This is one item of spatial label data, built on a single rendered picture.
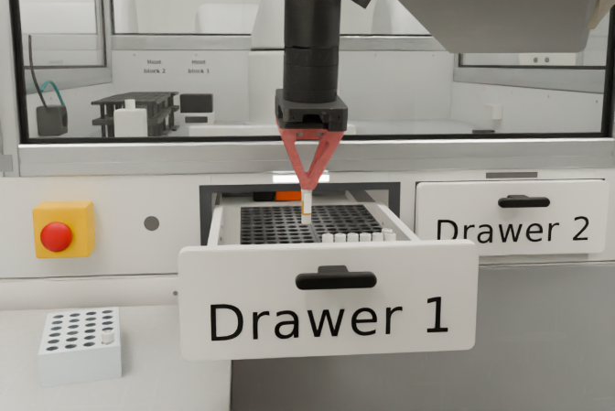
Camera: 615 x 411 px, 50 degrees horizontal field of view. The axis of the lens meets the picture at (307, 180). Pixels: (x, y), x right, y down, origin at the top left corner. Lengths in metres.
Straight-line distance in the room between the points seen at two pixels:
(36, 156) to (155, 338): 0.31
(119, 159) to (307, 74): 0.39
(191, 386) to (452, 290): 0.29
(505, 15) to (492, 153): 0.83
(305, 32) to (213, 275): 0.25
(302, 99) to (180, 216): 0.36
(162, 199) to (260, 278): 0.36
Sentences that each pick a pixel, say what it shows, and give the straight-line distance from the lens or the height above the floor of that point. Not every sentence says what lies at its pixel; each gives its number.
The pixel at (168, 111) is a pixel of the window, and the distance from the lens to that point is 0.97.
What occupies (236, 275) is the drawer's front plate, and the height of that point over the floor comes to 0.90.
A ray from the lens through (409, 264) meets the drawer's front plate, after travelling 0.65.
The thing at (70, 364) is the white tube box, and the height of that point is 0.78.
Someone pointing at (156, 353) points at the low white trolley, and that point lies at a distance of 0.84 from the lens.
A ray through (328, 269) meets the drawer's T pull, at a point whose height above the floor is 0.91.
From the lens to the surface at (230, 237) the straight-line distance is 0.99.
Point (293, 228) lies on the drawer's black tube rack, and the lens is 0.82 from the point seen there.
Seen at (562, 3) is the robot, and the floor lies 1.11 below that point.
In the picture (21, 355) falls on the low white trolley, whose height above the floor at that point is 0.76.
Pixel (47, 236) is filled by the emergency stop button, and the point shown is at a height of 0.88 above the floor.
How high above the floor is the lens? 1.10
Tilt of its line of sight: 10 degrees down
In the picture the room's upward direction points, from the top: straight up
